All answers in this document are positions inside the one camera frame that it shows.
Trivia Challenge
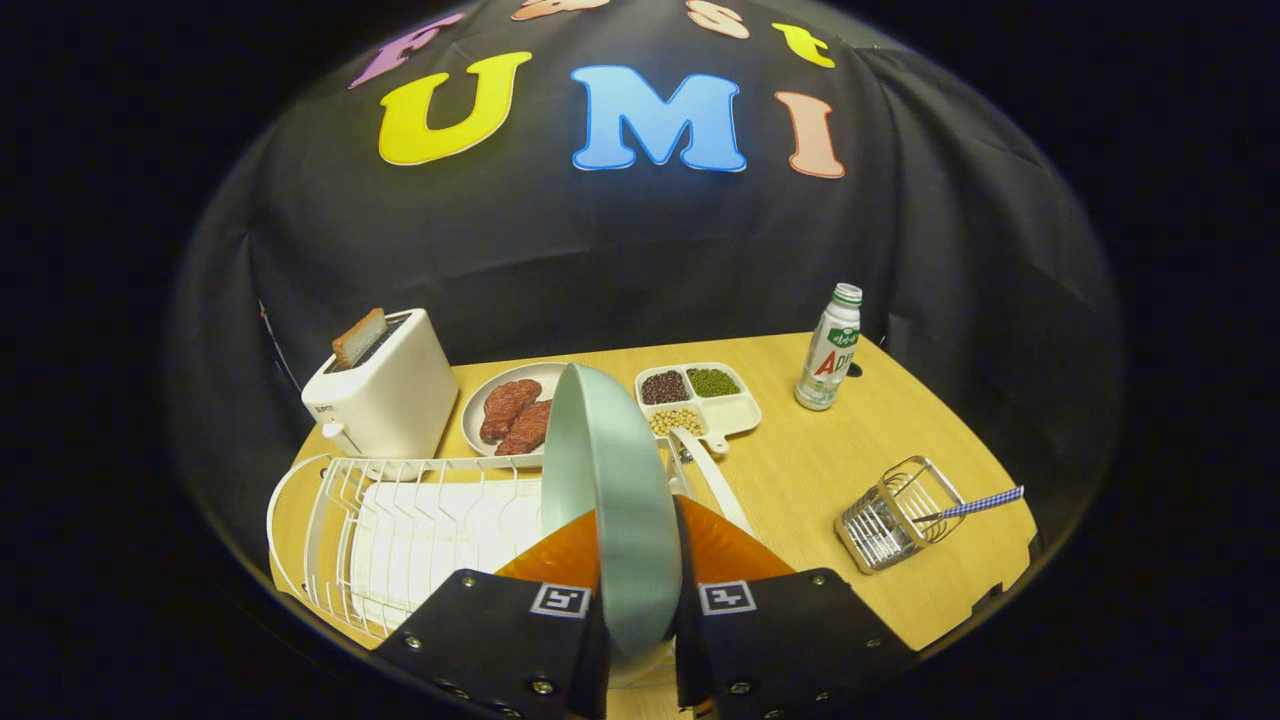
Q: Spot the black backdrop cloth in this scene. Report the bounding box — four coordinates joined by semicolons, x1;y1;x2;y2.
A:
165;0;1126;561

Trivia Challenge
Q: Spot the white drip tray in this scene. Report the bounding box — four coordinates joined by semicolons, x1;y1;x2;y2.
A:
350;478;546;631

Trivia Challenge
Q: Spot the metal wire basket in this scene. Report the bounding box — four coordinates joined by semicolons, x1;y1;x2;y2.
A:
835;456;967;574

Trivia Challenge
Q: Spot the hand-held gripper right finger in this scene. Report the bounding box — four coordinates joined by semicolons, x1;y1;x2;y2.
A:
672;497;916;720

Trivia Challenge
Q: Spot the white toaster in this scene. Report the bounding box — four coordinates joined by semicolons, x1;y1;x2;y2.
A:
302;308;459;461

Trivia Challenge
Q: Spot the brown meat slice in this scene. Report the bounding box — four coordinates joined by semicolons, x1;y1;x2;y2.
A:
495;400;553;457
480;379;543;444

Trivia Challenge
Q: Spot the spoon with checkered handle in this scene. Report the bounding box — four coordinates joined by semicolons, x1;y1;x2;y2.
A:
915;486;1025;523

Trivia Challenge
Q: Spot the white wire dish rack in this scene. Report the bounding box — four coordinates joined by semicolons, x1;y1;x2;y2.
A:
266;430;753;641

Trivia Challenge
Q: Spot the white divided tray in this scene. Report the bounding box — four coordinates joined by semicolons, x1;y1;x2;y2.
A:
635;362;763;456

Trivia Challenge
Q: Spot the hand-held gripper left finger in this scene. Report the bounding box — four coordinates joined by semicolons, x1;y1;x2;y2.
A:
375;510;611;720

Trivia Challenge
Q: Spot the white drink bottle green cap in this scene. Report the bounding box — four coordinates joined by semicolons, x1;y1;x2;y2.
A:
795;283;863;412

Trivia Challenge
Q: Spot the light green plate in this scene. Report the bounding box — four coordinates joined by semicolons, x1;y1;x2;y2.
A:
541;363;683;656

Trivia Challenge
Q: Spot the toast slice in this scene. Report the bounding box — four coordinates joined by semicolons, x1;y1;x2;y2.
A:
332;308;389;369

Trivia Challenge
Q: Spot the beige plate with meat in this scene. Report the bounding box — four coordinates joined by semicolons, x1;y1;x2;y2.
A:
461;362;571;469

